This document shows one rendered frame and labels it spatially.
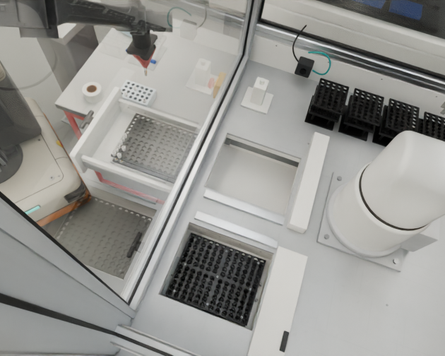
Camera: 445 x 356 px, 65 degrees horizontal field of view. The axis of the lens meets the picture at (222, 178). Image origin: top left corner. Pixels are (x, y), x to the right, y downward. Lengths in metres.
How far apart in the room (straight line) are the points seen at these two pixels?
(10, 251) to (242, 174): 0.92
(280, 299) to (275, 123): 0.54
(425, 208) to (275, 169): 0.53
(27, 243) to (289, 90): 1.05
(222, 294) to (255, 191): 0.35
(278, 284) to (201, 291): 0.21
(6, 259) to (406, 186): 0.68
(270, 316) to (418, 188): 0.44
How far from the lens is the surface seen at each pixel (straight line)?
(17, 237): 0.31
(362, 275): 1.02
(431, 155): 0.78
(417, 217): 0.84
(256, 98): 1.14
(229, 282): 0.96
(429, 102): 1.34
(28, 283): 0.36
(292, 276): 0.94
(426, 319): 1.08
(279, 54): 1.26
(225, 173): 1.15
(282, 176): 1.18
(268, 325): 0.91
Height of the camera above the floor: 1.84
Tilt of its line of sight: 62 degrees down
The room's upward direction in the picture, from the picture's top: 10 degrees clockwise
